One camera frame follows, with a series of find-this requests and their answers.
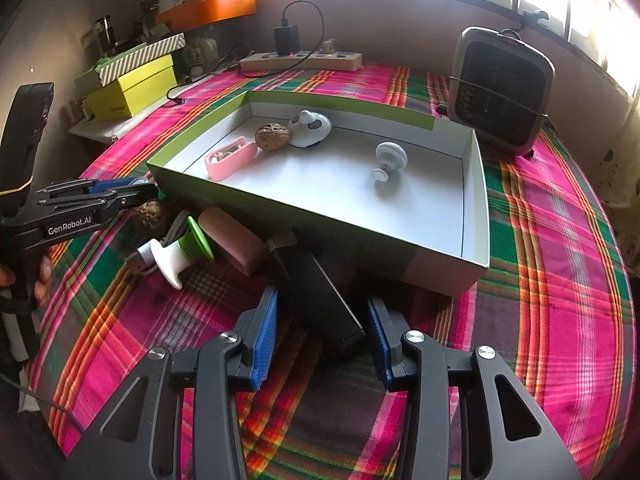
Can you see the black charger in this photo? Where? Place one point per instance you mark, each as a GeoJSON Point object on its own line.
{"type": "Point", "coordinates": [286, 40]}

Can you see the black power bank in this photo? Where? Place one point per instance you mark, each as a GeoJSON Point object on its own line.
{"type": "Point", "coordinates": [315, 295]}

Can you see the pink plastic clip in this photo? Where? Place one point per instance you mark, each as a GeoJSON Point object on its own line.
{"type": "Point", "coordinates": [235, 242]}
{"type": "Point", "coordinates": [235, 162]}

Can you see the white panda-shaped gadget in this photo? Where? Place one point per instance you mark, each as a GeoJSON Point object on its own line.
{"type": "Point", "coordinates": [310, 132]}

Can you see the grey space heater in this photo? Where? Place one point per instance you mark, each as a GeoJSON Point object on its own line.
{"type": "Point", "coordinates": [495, 95]}

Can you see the green cardboard box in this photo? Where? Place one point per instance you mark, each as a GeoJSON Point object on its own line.
{"type": "Point", "coordinates": [325, 185]}

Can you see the person's left hand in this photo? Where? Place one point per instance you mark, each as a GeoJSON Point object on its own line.
{"type": "Point", "coordinates": [44, 272]}

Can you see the pink green plaid cloth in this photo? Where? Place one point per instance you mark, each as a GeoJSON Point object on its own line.
{"type": "Point", "coordinates": [540, 260]}

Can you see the yellow box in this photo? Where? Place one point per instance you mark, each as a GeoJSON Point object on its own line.
{"type": "Point", "coordinates": [145, 85]}

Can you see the beige power strip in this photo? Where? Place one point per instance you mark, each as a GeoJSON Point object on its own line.
{"type": "Point", "coordinates": [320, 62]}

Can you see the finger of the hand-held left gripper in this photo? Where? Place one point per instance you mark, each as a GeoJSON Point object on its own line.
{"type": "Point", "coordinates": [107, 187]}
{"type": "Point", "coordinates": [125, 199]}

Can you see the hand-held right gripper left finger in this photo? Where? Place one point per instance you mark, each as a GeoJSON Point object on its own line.
{"type": "Point", "coordinates": [265, 340]}

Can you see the wrinkled brown walnut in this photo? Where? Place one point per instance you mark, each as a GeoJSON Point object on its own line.
{"type": "Point", "coordinates": [272, 137]}
{"type": "Point", "coordinates": [150, 216]}

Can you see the green white spool holder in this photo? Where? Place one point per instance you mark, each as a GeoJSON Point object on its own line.
{"type": "Point", "coordinates": [172, 260]}

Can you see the dark glass jar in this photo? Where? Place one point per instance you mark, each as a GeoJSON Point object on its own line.
{"type": "Point", "coordinates": [104, 35]}

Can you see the small white knob hook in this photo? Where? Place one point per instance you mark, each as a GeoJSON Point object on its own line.
{"type": "Point", "coordinates": [392, 157]}

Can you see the white plug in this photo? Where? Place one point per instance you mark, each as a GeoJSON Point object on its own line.
{"type": "Point", "coordinates": [328, 47]}

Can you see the striped white box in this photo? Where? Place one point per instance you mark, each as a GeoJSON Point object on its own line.
{"type": "Point", "coordinates": [145, 52]}

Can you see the spotted cream curtain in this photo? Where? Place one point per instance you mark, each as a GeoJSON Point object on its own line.
{"type": "Point", "coordinates": [612, 180]}

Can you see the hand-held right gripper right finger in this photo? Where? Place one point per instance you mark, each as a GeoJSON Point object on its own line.
{"type": "Point", "coordinates": [376, 340]}

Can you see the orange tray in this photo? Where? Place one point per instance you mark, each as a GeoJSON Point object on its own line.
{"type": "Point", "coordinates": [215, 7]}

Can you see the pale green jar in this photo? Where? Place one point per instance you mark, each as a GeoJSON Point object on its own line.
{"type": "Point", "coordinates": [202, 52]}

